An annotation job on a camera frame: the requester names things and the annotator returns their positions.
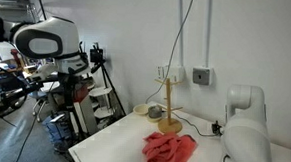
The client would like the wooden mug tree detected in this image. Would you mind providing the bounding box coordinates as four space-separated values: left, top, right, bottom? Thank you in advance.
151 76 186 135

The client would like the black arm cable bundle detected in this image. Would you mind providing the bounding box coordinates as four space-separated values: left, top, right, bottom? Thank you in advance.
0 82 31 123

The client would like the white wall conduit pipe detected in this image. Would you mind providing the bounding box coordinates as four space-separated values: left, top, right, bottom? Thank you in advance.
202 0 214 69
174 0 189 67

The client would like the coral red sweatshirt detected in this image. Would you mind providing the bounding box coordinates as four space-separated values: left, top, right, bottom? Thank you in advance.
140 130 199 162

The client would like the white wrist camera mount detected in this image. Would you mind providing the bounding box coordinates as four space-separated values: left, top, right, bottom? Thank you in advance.
26 62 59 84

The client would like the grey junction box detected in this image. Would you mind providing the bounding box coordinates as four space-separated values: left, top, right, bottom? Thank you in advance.
191 66 214 87

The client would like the cream bowl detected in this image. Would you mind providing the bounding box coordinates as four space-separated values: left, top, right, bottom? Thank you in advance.
132 102 151 116

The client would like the white tiered stand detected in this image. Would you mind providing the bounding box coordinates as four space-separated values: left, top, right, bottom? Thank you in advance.
87 85 115 120

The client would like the white wall socket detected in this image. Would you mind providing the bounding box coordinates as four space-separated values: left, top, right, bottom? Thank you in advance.
155 64 186 84

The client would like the black tripod with camera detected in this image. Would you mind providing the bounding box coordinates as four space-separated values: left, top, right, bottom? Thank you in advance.
86 42 131 117

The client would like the red and white machine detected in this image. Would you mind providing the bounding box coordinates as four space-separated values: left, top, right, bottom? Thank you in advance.
70 83 101 137

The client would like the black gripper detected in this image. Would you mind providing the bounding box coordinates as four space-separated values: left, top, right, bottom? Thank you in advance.
64 72 89 95

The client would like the black camera stand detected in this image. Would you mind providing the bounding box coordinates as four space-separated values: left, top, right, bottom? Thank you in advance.
0 69 89 137

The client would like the metal wire shelf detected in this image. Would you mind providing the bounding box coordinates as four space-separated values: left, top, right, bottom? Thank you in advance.
0 0 40 23

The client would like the grey hanging cable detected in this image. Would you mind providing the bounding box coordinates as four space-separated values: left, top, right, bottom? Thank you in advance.
145 0 196 106

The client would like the black wall cable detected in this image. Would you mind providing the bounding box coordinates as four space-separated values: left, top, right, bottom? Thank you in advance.
32 0 50 22

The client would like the thin black table cable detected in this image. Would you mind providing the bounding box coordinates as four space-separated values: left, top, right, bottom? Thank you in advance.
172 111 218 139

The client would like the blue crate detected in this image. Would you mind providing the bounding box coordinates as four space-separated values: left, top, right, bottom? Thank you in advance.
41 112 76 145

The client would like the grey metal cup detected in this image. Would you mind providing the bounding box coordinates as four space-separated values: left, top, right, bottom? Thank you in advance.
146 104 164 123

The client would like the black plug adapter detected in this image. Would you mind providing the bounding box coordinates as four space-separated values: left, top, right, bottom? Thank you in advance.
211 120 224 136

